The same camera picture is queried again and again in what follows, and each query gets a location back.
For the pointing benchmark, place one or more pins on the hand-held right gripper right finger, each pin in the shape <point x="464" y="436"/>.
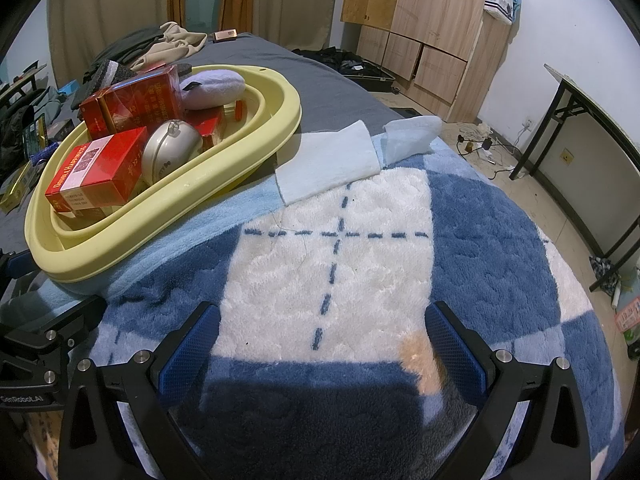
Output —
<point x="452" y="355"/>

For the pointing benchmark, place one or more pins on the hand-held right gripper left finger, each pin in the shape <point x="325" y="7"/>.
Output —
<point x="190" y="355"/>

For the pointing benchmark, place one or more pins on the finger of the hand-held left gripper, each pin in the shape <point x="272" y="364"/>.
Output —
<point x="15" y="262"/>
<point x="75" y="315"/>

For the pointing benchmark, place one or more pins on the red white box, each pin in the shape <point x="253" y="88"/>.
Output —
<point x="95" y="170"/>

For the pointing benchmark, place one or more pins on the orange red box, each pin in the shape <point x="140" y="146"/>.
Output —
<point x="92" y="112"/>

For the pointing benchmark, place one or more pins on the yellow plastic basin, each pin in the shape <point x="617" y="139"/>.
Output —
<point x="200" y="175"/>

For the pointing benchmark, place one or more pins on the beige round metal tin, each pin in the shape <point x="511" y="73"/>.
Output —
<point x="170" y="152"/>

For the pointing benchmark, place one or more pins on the long red foil box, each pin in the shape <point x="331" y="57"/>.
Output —
<point x="145" y="97"/>

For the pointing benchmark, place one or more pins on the red box with gold seal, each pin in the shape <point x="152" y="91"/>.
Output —
<point x="211" y="130"/>

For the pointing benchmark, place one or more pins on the purple plush toy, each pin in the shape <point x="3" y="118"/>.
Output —
<point x="215" y="87"/>

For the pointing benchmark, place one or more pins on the yellow box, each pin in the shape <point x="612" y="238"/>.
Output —
<point x="17" y="185"/>

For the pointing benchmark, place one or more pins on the green printed box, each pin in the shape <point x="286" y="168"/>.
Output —
<point x="35" y="132"/>

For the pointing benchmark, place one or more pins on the black backpack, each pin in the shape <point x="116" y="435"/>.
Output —
<point x="12" y="127"/>

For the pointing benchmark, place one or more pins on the blue white checkered blanket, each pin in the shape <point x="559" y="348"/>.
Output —
<point x="350" y="260"/>

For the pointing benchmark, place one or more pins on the teal cloth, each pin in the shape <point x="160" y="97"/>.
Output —
<point x="50" y="101"/>

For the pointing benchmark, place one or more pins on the checkered cloth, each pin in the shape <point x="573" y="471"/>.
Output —
<point x="602" y="272"/>

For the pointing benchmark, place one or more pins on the pink bag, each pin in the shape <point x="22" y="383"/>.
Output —
<point x="631" y="315"/>

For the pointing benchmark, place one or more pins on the dark green clothes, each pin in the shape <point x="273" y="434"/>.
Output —
<point x="130" y="45"/>

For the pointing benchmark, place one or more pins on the black floor mat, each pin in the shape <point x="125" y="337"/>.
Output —
<point x="400" y="111"/>

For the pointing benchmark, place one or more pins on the beige clothes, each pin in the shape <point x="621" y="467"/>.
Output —
<point x="172" y="42"/>

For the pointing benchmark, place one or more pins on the grey bed sheet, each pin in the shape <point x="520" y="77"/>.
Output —
<point x="330" y="90"/>

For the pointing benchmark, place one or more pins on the black folding table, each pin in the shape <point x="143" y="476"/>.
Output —
<point x="590" y="95"/>

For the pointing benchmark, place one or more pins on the black suitcase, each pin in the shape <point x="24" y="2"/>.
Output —
<point x="360" y="67"/>

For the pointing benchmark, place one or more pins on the small brown box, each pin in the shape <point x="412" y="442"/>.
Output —
<point x="225" y="35"/>

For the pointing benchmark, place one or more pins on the wooden wardrobe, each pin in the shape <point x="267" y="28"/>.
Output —
<point x="440" y="10"/>

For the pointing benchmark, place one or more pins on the white hanging plastic bag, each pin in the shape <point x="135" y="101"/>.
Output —
<point x="497" y="0"/>

